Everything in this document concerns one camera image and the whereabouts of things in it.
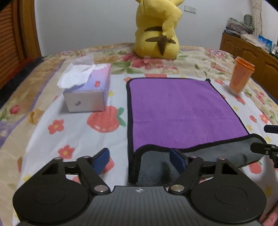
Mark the purple tissue box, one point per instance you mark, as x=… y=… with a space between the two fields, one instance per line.
x=85 y=85

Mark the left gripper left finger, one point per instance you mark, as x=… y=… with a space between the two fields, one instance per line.
x=90 y=169

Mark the wooden side cabinet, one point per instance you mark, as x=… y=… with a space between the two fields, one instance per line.
x=265 y=64

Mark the purple and grey towel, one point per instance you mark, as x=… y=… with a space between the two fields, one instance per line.
x=171 y=119

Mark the yellow Pikachu plush toy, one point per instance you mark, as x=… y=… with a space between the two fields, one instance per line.
x=155 y=36

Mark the white wall switch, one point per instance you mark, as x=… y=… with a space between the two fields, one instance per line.
x=190 y=9

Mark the wooden room door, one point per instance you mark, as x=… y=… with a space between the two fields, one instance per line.
x=28 y=29

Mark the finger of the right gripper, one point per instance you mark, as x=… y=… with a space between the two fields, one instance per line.
x=270 y=150
x=271 y=128

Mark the wooden slatted wardrobe door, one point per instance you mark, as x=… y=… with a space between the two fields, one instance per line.
x=12 y=49

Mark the orange plastic cup with lid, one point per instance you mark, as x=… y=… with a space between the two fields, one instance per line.
x=241 y=74

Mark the floral curtain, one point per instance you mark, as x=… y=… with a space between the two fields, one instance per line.
x=257 y=17

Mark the floral bed blanket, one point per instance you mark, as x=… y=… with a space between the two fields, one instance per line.
x=22 y=112

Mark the pile of clutter on cabinet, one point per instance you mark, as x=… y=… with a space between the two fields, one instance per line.
x=245 y=31

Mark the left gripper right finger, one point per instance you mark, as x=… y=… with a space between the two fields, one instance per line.
x=188 y=169

